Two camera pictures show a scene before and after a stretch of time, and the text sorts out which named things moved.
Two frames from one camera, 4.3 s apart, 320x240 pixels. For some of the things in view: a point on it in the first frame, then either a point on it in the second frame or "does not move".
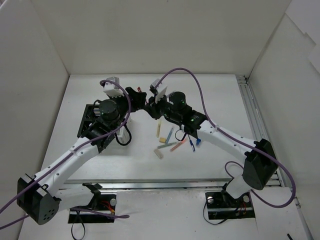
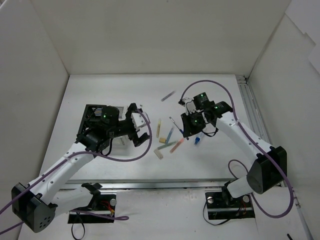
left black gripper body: x=135 y=97 -> x=131 y=128
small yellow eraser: x=162 y=140 does not move
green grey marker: x=165 y=145 does not move
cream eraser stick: x=159 y=128 does not move
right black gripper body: x=155 y=107 -> x=189 y=125
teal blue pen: x=169 y=136 does not move
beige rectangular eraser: x=159 y=153 does not move
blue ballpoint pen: x=192 y=144 -> x=176 y=125
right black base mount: x=220 y=205 does not move
